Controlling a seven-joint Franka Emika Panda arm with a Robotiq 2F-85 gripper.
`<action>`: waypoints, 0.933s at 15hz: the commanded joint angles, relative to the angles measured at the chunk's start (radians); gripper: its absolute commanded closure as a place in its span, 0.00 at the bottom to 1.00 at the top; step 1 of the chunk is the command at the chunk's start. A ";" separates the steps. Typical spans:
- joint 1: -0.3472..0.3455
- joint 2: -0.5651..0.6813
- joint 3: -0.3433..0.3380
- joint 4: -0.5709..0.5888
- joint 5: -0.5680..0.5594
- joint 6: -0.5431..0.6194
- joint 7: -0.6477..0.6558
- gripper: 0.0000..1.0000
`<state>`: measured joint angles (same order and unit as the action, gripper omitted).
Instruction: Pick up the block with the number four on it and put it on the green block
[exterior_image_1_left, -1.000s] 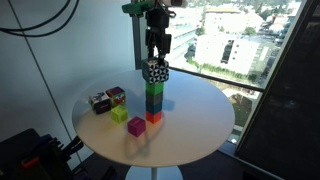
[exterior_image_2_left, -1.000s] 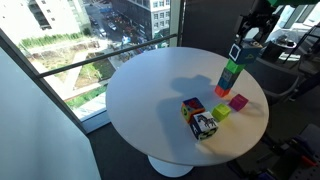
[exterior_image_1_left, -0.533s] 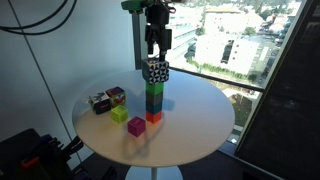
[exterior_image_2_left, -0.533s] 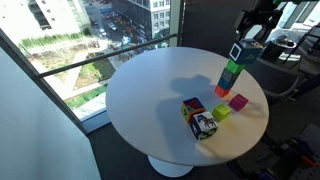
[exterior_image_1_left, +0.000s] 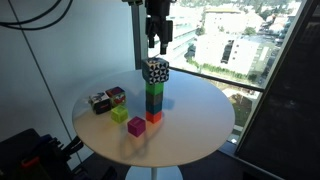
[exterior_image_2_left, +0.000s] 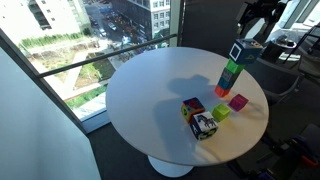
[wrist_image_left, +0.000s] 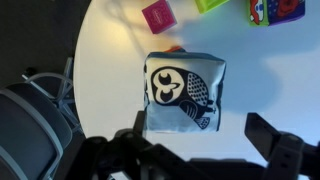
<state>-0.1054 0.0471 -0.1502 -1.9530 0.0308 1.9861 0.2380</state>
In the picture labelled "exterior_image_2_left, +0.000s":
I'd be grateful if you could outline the grey window mullion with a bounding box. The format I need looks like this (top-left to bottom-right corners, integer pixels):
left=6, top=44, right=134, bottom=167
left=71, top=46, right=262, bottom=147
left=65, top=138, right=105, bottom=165
left=169, top=0, right=187, bottom=48

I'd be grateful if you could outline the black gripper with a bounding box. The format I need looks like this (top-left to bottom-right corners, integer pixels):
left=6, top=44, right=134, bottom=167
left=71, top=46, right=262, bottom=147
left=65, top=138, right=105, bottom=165
left=236, top=1, right=261, bottom=30

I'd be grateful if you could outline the colourful soft cube red flower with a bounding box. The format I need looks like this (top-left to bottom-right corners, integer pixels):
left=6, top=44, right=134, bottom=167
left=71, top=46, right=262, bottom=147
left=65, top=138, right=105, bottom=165
left=180, top=96, right=206, bottom=124

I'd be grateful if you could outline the green block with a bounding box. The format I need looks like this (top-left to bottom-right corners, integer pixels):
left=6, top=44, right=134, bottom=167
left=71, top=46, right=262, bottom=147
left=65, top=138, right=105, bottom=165
left=225, top=58, right=247, bottom=75

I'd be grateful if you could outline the black window railing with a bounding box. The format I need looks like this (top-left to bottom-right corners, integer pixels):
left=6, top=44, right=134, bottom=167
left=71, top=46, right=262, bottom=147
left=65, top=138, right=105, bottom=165
left=37, top=32, right=179, bottom=80

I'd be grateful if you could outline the black soft cube with zebra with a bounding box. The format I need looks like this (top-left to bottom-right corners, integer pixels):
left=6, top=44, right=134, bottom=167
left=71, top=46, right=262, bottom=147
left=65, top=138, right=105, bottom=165
left=188, top=111, right=220, bottom=141

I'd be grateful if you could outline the blue block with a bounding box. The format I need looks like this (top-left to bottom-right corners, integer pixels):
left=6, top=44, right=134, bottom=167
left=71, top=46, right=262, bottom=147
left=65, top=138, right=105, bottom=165
left=217, top=76, right=235, bottom=91

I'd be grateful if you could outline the orange block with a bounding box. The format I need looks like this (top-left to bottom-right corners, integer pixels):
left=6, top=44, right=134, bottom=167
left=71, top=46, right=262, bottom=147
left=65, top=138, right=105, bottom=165
left=214, top=84, right=232, bottom=99

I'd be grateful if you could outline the white table pedestal base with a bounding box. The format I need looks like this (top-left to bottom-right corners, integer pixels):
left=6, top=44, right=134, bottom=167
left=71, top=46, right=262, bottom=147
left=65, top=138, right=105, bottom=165
left=147, top=154, right=195, bottom=179

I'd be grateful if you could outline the yellow-green block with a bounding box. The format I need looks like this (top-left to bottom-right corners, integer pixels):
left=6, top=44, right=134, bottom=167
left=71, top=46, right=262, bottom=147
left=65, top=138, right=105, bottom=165
left=211, top=102, right=232, bottom=123

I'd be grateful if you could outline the magenta block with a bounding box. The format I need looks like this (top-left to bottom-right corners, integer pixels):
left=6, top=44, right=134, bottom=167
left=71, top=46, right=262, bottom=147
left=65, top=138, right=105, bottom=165
left=227, top=93, right=250, bottom=113

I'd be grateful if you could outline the black equipment with red handle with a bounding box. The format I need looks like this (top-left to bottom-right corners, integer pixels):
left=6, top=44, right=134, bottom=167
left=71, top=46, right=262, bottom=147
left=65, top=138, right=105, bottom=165
left=232, top=123, right=320, bottom=180

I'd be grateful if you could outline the dark office chair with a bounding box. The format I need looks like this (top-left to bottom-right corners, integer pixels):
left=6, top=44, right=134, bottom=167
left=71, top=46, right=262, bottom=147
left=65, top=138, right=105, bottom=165
left=245, top=57, right=305, bottom=105

